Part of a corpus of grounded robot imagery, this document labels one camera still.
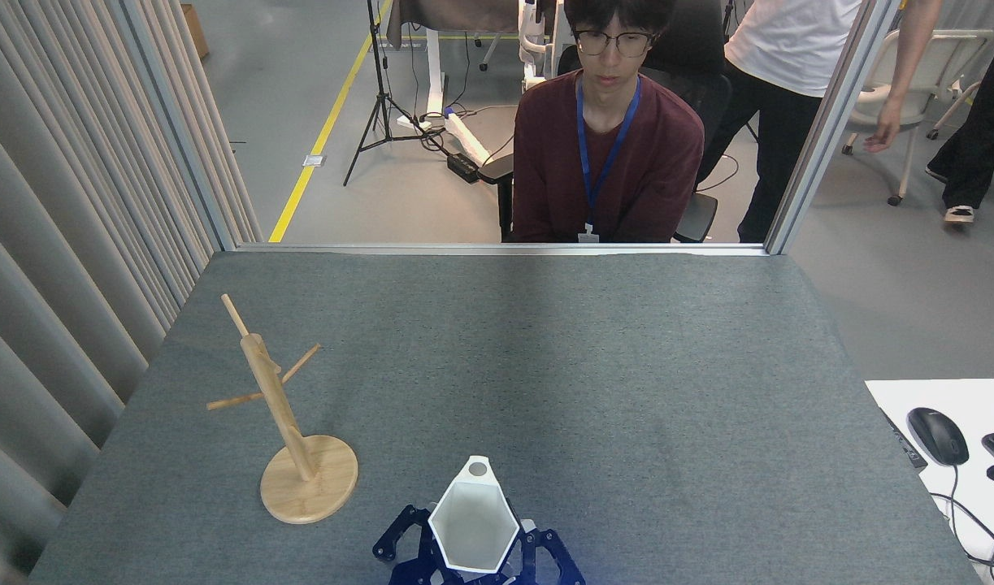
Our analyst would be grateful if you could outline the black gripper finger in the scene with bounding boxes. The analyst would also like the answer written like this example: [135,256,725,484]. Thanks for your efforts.
[372,505,450,585]
[497,520,588,585]

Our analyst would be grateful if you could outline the white hexagonal cup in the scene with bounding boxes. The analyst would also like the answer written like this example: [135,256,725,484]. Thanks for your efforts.
[428,455,520,574]

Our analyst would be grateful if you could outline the wooden cup storage rack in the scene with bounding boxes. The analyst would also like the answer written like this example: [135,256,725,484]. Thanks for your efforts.
[206,294,359,525]

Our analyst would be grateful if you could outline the person's hand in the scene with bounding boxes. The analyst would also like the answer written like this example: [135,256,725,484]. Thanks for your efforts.
[862,120,905,155]

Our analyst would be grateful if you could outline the black flat device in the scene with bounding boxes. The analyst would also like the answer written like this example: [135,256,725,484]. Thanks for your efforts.
[880,408,928,470]

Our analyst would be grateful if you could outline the person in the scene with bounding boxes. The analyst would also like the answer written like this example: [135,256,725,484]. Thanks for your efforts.
[509,0,706,243]
[696,0,944,243]
[925,12,994,226]

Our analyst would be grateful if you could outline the black computer mouse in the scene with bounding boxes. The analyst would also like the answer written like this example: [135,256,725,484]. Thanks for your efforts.
[907,407,970,467]

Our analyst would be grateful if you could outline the black tripod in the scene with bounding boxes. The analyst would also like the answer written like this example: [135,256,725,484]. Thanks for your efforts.
[344,0,447,188]

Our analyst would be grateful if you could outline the white side table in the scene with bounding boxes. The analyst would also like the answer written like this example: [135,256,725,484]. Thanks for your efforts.
[865,378,994,585]

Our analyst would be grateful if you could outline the grey pleated curtain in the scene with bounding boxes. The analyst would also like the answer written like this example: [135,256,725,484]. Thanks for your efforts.
[0,0,263,585]

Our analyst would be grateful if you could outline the white machine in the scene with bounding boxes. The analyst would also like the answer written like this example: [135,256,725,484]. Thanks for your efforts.
[519,0,571,95]

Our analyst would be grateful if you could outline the black-rimmed glasses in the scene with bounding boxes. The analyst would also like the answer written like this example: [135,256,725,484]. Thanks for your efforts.
[573,29,657,59]

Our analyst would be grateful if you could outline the black office chair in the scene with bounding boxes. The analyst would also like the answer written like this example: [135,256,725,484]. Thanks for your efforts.
[479,0,735,243]

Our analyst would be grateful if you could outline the cardboard box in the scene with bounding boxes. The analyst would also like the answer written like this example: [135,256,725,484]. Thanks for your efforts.
[181,4,211,59]

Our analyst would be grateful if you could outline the white office chair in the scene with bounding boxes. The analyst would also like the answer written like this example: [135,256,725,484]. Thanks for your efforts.
[842,30,994,207]

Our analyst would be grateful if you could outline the silver frame rail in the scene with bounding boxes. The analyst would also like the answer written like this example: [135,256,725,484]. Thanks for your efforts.
[237,242,768,258]

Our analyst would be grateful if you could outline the blue lanyard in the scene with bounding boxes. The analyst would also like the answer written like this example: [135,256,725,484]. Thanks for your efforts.
[575,75,643,243]

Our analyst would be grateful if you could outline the black mouse cable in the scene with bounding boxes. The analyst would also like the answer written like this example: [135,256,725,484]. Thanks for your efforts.
[927,465,994,570]

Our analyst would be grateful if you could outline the white desk frame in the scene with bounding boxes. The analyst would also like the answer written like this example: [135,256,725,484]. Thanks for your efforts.
[387,0,520,167]

